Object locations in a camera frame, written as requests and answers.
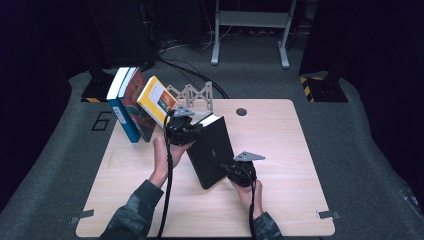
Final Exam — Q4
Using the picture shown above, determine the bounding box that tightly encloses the black book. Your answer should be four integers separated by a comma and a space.
185, 113, 236, 190

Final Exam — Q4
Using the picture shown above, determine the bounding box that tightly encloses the red illustrated book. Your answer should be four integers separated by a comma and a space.
118, 67, 158, 143

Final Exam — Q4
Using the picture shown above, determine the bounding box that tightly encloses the person's right hand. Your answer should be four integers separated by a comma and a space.
231, 179, 264, 221

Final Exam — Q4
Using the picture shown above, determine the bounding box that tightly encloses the black striped stand base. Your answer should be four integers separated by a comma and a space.
299, 75, 349, 103
80, 77, 114, 104

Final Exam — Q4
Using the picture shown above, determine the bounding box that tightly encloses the person's left hand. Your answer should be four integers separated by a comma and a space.
149, 134, 195, 188

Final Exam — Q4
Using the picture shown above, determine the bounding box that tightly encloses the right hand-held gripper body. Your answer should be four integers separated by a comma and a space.
228, 150, 266, 188

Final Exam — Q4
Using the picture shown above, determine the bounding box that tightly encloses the yellow book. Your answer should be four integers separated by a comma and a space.
136, 75, 181, 129

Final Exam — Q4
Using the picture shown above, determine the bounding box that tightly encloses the white extendable book stand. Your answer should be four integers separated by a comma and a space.
166, 81, 214, 126

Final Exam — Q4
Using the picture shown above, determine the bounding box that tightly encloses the white metal stand frame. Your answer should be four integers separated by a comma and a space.
210, 0, 298, 70

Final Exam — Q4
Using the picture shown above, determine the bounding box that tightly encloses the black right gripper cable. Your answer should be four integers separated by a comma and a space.
247, 166, 258, 240

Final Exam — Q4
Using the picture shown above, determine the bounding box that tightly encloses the tangle of thin cables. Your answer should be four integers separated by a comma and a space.
156, 29, 216, 54

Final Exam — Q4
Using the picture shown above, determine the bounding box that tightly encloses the grey table edge bracket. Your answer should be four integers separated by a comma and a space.
316, 210, 341, 220
69, 209, 95, 225

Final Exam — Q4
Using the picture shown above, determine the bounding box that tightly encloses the thick black floor cable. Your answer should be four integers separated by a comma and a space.
154, 54, 230, 100

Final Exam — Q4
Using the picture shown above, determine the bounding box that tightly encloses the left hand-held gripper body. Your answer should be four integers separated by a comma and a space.
164, 105, 198, 146

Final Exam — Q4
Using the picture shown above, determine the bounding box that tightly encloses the black equipment cabinet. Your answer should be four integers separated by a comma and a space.
88, 0, 156, 69

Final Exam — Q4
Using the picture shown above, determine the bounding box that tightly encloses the blue book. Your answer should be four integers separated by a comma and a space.
105, 66, 143, 144

